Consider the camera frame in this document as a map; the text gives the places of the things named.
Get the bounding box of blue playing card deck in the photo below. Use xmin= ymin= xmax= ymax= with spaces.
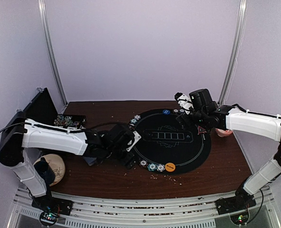
xmin=84 ymin=157 xmax=97 ymax=166

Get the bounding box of aluminium frame post left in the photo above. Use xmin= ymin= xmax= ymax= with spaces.
xmin=38 ymin=0 xmax=68 ymax=106

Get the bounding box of round black poker mat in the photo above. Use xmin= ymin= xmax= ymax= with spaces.
xmin=132 ymin=109 xmax=212 ymax=175

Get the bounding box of aluminium frame post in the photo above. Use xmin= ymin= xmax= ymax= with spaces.
xmin=38 ymin=0 xmax=68 ymax=106
xmin=218 ymin=0 xmax=248 ymax=105

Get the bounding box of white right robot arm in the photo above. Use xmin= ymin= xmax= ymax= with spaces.
xmin=174 ymin=89 xmax=281 ymax=210

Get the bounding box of blue small blind button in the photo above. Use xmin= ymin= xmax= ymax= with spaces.
xmin=162 ymin=109 xmax=171 ymax=115

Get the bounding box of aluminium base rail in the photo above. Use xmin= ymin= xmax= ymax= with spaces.
xmin=5 ymin=187 xmax=281 ymax=228

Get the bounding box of yellow big blind button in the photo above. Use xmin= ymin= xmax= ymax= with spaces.
xmin=165 ymin=162 xmax=176 ymax=172

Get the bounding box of dark blue mug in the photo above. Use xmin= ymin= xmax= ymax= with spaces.
xmin=34 ymin=157 xmax=56 ymax=185

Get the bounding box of black poker set case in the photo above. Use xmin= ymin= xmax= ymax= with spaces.
xmin=13 ymin=88 xmax=86 ymax=130

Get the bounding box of beige patterned plate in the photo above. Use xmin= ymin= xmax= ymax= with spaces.
xmin=33 ymin=154 xmax=66 ymax=186

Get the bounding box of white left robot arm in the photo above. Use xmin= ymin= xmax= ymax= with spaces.
xmin=0 ymin=112 xmax=141 ymax=211

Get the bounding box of red white patterned bowl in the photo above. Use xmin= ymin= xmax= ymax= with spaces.
xmin=215 ymin=129 xmax=233 ymax=137

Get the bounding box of red triangular all-in marker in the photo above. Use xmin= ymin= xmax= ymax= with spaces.
xmin=198 ymin=126 xmax=206 ymax=134

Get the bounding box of aluminium frame post right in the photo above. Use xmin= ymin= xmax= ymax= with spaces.
xmin=218 ymin=0 xmax=248 ymax=105

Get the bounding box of chips row in case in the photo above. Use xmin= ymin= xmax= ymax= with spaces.
xmin=53 ymin=114 xmax=74 ymax=127

